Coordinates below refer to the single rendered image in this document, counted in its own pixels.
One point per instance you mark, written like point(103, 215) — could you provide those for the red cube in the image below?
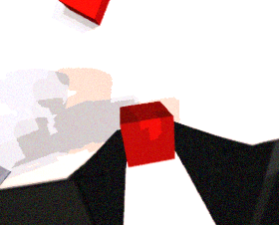
point(93, 10)
point(148, 133)

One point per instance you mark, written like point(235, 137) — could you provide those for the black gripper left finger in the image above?
point(94, 194)

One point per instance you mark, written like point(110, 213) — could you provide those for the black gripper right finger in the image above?
point(233, 178)

